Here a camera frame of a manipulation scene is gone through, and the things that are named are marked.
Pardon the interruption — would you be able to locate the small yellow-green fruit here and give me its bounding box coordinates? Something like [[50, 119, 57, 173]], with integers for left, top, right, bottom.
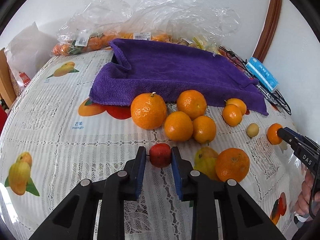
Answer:
[[246, 123, 259, 138]]

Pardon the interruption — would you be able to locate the large orange mandarin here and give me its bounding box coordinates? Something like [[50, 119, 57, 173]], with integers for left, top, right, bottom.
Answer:
[[215, 148, 250, 183]]

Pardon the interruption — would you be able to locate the small orange kumquat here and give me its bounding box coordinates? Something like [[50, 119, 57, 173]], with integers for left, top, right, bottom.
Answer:
[[226, 98, 247, 115], [222, 104, 242, 127]]

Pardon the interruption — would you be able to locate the small red fruit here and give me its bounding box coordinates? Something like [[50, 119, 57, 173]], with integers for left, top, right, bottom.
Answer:
[[149, 143, 171, 168]]

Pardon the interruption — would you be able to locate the large orange with stem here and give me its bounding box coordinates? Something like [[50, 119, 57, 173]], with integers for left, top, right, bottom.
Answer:
[[131, 92, 167, 130]]

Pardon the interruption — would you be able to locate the right hand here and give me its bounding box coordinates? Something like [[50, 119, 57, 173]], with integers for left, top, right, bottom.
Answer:
[[295, 170, 314, 216]]

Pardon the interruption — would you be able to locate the blue tissue pack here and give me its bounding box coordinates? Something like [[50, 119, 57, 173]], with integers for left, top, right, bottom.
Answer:
[[246, 57, 279, 93]]

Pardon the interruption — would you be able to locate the wooden chair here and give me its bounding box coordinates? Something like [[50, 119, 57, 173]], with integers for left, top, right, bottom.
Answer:
[[0, 48, 16, 108]]

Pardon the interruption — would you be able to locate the purple towel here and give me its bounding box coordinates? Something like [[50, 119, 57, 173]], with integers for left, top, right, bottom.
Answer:
[[89, 38, 268, 115]]

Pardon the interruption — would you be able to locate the white plastic bag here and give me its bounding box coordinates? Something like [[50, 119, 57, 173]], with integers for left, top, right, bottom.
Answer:
[[4, 22, 57, 86]]

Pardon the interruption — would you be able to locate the clear plastic bag of oranges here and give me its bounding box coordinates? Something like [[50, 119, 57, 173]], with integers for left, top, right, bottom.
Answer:
[[52, 0, 132, 56]]

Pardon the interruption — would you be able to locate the black cable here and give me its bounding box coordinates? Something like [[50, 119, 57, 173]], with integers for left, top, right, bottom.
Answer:
[[218, 45, 292, 116]]

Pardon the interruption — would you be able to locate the brown wooden frame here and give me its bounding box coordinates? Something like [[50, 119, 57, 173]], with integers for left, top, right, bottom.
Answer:
[[253, 0, 282, 62]]

